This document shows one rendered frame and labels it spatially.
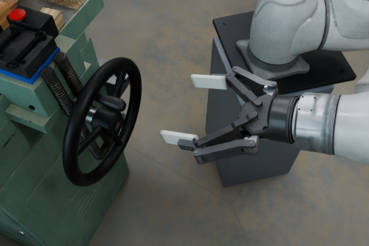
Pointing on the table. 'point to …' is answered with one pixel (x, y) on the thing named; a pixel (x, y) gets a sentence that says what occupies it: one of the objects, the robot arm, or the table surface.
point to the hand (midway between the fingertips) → (184, 107)
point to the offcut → (54, 16)
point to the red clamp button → (17, 14)
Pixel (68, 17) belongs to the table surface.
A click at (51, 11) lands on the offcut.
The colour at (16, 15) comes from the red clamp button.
